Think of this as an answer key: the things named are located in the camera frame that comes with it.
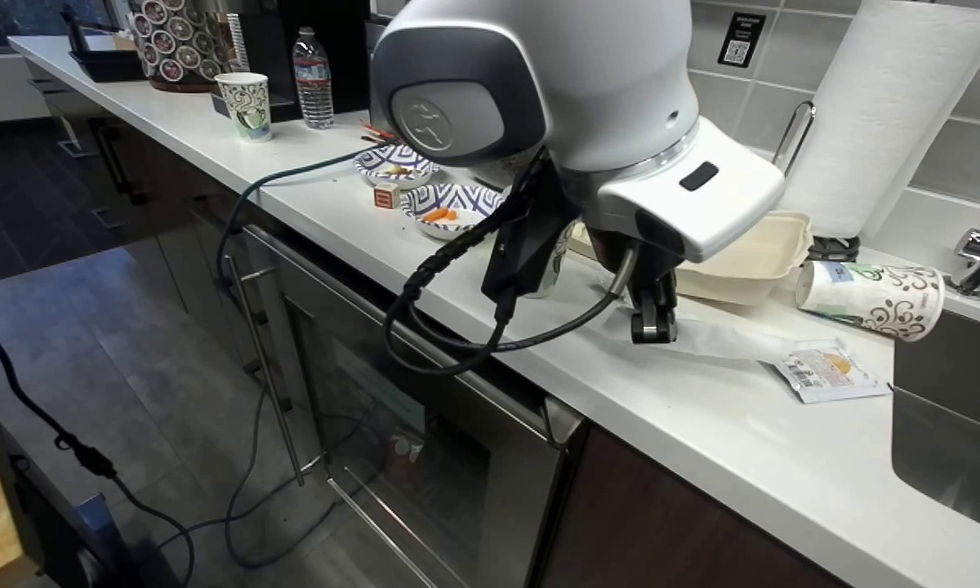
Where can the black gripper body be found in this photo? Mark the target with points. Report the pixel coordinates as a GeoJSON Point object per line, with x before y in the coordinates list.
{"type": "Point", "coordinates": [654, 246]}

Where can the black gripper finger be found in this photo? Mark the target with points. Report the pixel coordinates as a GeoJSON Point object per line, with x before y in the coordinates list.
{"type": "Point", "coordinates": [654, 312]}

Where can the white paper napkin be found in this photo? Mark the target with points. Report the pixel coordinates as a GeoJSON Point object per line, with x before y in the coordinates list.
{"type": "Point", "coordinates": [726, 338]}

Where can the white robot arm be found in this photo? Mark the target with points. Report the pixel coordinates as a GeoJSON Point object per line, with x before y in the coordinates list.
{"type": "Point", "coordinates": [594, 100]}

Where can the blue patterned bowl near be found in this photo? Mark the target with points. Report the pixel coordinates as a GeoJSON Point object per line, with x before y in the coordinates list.
{"type": "Point", "coordinates": [444, 209]}

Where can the blue patterned bowl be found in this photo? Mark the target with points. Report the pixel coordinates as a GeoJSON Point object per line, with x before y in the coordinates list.
{"type": "Point", "coordinates": [392, 167]}
{"type": "Point", "coordinates": [444, 209]}

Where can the small sauce packet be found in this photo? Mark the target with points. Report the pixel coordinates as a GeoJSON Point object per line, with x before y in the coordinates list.
{"type": "Point", "coordinates": [828, 373]}

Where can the blue patterned bowl far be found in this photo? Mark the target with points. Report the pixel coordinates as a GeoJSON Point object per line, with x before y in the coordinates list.
{"type": "Point", "coordinates": [392, 167]}

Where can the patterned paper cup lying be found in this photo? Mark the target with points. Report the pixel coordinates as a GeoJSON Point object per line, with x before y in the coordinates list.
{"type": "Point", "coordinates": [897, 303]}

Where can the stainless dishwasher front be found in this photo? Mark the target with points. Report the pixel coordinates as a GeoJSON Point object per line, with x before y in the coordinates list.
{"type": "Point", "coordinates": [456, 472]}

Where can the white paper towel roll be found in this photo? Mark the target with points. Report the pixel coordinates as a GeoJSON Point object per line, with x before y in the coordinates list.
{"type": "Point", "coordinates": [878, 107]}

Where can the plastic water bottle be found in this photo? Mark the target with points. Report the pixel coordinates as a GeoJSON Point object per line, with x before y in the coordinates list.
{"type": "Point", "coordinates": [311, 80]}

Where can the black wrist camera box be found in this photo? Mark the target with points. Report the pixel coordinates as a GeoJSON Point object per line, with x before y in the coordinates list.
{"type": "Point", "coordinates": [532, 221]}

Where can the wire K-cup pod carousel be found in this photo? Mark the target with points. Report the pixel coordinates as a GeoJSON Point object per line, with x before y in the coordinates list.
{"type": "Point", "coordinates": [181, 45]}

